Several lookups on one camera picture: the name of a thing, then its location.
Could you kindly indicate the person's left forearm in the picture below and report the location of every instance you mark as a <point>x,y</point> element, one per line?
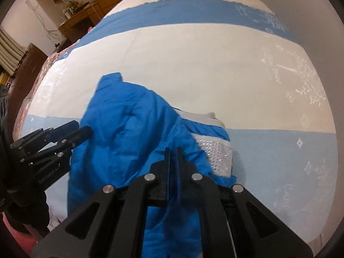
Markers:
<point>14,240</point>

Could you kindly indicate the pink floral quilt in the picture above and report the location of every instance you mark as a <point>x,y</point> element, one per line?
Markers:
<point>35,86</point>

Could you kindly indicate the blue and white bedspread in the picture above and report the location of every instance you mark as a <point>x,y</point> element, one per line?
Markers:
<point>215,86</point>

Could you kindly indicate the person's left hand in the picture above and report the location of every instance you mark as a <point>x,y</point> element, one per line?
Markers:
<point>32,215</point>

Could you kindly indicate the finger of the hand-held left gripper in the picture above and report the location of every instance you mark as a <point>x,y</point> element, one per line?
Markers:
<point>82,133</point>
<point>65,127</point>

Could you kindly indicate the dark wooden headboard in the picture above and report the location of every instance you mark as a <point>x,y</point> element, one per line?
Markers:
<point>28,64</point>

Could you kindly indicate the blue puffer jacket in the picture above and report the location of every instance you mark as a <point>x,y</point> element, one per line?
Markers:
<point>126,129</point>

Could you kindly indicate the wooden desk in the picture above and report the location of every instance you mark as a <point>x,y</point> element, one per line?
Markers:
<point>78,18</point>

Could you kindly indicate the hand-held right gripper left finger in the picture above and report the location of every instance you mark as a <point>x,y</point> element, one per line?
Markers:
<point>168,178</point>

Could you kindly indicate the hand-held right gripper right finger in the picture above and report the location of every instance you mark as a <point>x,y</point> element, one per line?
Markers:
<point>178,178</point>

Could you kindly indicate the clutter on desk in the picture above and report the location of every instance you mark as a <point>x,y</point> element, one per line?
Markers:
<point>76,6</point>

